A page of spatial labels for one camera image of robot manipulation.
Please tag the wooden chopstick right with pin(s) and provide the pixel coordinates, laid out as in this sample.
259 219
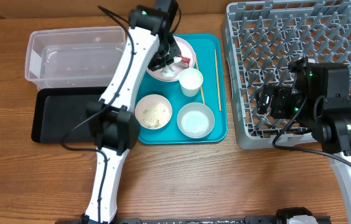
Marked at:
217 81

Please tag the red snack wrapper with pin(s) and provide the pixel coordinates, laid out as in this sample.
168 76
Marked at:
182 61

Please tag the wooden chopstick left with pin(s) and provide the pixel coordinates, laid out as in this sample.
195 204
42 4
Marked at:
201 89

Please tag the grey dishwasher rack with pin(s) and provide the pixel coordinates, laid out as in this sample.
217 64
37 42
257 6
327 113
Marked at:
260 38

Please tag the rice food scraps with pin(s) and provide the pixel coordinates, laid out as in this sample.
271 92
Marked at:
155 116

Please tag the grey-white bowl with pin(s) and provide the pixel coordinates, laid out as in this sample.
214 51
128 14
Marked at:
195 120

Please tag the white napkin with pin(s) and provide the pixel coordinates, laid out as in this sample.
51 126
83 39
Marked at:
168 72

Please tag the black tray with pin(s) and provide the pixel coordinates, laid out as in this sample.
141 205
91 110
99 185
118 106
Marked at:
58 110

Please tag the pink bowl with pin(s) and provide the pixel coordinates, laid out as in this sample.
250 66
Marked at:
151 100

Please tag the wooden chopstick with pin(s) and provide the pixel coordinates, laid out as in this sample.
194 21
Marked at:
217 81
201 89

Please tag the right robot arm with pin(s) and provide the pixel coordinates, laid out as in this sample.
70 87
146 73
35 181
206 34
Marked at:
333 132

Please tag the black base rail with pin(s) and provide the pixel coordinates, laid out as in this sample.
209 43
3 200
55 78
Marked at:
282 216

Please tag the pink plate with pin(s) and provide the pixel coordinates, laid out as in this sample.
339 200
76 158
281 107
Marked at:
186 51

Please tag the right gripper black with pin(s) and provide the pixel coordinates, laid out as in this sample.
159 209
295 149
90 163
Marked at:
280 97

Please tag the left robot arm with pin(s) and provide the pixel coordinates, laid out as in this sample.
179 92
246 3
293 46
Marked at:
150 46

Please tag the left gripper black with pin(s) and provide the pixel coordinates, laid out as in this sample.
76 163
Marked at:
155 65

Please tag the clear plastic bin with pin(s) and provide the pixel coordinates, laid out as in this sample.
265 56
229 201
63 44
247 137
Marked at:
74 57

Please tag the cream cup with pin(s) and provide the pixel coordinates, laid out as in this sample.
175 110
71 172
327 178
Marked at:
190 81

